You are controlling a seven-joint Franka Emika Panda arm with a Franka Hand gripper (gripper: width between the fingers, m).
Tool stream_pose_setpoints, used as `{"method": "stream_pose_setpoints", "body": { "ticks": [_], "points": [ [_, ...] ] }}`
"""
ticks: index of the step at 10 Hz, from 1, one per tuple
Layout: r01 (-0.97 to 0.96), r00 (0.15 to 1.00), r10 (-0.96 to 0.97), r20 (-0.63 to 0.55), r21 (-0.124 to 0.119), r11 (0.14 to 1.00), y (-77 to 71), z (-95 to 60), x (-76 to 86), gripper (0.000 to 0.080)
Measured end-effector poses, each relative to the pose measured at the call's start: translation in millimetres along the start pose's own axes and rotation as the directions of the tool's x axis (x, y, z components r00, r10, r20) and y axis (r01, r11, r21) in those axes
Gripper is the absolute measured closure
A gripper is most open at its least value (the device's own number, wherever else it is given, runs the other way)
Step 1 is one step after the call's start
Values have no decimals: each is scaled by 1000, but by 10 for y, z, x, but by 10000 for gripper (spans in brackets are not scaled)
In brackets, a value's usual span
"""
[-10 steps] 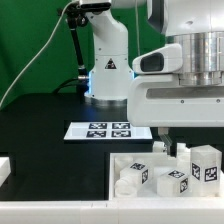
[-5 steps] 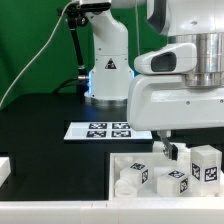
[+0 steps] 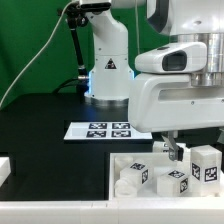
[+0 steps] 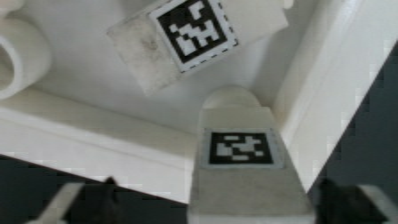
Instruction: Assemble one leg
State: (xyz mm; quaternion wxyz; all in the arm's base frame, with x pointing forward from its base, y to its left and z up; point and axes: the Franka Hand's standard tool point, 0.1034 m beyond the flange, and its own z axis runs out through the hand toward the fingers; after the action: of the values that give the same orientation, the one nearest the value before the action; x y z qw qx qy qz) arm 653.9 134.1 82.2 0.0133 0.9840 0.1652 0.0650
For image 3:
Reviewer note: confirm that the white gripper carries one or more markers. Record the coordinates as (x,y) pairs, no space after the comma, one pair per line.
(163,97)

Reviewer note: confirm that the white square tabletop tray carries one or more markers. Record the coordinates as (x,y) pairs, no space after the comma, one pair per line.
(159,164)

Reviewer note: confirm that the white front fence bar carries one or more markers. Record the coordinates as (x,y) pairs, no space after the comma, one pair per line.
(152,211)

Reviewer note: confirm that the white marker base plate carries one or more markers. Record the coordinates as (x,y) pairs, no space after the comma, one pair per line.
(104,130)

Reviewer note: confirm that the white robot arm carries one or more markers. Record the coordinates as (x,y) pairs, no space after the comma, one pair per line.
(180,20)

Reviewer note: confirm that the black camera on mount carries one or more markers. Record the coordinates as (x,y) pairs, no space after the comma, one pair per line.
(95,5)

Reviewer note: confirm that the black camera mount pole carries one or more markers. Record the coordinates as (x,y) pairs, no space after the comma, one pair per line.
(76,18)

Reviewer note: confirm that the white left fence block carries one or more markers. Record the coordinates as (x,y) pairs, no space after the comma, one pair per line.
(5,169)

